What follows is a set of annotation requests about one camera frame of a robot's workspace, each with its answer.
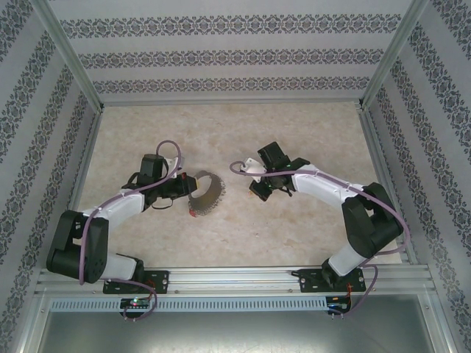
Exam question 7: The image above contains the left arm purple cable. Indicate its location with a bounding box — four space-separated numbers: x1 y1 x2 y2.
79 140 185 323

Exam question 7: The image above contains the aluminium mounting rail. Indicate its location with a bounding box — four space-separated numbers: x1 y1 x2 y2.
35 266 439 295

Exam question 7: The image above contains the aluminium table edge rail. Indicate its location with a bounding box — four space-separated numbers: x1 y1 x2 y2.
357 104 420 265
50 108 105 269

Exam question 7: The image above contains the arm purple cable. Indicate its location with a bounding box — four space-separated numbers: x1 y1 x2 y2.
230 160 412 317
79 140 185 323

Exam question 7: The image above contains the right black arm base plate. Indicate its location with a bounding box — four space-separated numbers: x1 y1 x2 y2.
298 268 367 294

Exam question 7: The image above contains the left circuit board green light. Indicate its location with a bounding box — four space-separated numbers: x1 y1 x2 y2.
119 298 153 310

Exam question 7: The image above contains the grey sheet metal panel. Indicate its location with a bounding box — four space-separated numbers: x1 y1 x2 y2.
36 293 452 353

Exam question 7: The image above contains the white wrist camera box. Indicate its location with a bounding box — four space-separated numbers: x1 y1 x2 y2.
241 157 266 184
161 157 185 181

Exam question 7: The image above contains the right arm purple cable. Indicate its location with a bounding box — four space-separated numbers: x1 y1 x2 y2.
230 160 412 317

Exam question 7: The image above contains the right aluminium frame post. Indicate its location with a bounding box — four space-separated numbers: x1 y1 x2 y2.
357 0 432 110

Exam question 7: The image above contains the left aluminium frame post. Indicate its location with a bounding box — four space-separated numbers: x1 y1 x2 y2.
29 0 105 112

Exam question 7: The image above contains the aluminium frame post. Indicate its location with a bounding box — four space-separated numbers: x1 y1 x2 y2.
357 0 432 110
29 0 105 112

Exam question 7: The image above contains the left aluminium table edge rail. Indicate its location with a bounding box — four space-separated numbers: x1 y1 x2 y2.
50 108 105 269

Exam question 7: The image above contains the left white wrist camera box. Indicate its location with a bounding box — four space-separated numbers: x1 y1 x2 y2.
161 157 185 181

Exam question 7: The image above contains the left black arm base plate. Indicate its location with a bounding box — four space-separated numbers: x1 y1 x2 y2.
102 270 171 295

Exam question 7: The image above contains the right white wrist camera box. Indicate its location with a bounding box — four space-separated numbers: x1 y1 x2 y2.
241 157 266 184

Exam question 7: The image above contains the grey slotted cable duct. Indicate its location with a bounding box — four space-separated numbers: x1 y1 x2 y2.
49 296 328 312

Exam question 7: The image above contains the right aluminium table edge rail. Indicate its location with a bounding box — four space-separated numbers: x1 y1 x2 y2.
357 104 420 265

